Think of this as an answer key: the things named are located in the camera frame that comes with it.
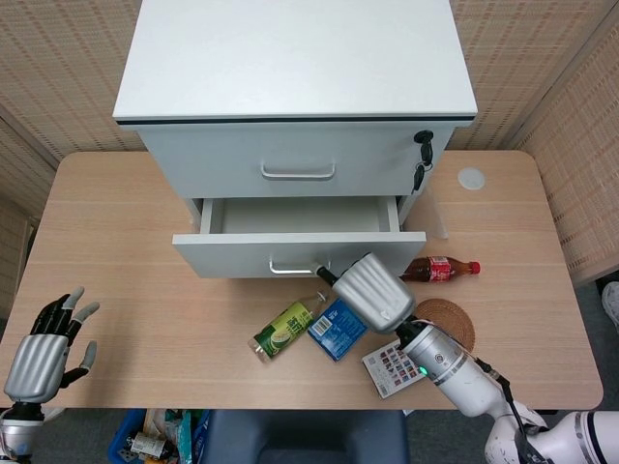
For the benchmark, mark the black keys in lock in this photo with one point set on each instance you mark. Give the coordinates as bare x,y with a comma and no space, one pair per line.
426,152

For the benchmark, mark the green snack packet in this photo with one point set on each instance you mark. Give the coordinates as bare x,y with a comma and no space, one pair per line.
184,435

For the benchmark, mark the red label cola bottle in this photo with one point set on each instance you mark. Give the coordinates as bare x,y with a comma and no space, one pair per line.
437,268

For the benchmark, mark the blue plastic storage bin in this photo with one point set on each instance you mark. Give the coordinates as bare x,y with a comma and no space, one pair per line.
121,435

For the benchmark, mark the white box with picture grid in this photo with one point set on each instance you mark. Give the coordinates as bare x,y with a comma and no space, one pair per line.
387,367

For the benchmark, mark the white drawer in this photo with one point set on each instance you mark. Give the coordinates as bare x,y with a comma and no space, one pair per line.
217,154
217,256

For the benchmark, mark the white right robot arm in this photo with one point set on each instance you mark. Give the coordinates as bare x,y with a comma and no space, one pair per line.
450,372

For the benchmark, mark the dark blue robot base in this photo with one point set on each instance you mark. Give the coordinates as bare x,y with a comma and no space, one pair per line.
300,435

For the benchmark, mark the white three-drawer cabinet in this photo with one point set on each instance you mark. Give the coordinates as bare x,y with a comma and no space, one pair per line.
290,58

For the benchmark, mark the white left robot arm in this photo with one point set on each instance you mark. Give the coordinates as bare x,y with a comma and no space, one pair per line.
17,425

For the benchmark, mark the white shoe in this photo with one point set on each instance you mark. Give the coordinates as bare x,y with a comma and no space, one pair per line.
611,304

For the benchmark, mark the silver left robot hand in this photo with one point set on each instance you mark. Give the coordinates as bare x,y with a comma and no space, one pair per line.
36,362

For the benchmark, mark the round woven rattan coaster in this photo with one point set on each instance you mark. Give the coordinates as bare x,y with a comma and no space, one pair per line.
450,314

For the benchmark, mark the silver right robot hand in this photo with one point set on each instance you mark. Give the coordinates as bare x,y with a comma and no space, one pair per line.
372,295

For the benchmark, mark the blue Oreo cookie box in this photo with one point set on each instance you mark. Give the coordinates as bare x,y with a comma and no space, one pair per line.
333,333

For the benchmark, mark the white top drawer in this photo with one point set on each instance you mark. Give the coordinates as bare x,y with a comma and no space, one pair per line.
217,154

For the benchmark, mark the green label tea bottle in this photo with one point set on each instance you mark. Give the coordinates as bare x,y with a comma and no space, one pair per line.
280,333

